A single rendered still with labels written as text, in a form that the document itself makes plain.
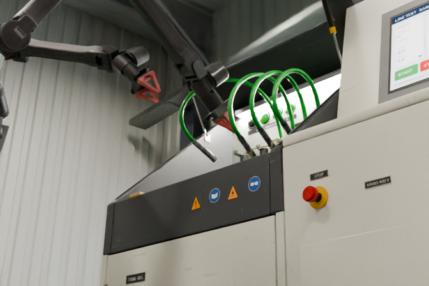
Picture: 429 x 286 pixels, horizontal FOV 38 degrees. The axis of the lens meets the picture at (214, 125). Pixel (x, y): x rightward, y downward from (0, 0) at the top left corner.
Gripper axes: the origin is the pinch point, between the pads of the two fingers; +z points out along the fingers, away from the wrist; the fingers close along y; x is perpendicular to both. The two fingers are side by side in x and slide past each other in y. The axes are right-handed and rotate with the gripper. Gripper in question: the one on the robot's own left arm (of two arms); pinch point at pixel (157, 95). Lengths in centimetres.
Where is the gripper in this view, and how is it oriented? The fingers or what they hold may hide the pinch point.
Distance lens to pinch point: 208.6
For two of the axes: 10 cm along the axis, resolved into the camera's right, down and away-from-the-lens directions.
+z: 7.1, 6.4, -3.1
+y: -2.1, 6.1, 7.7
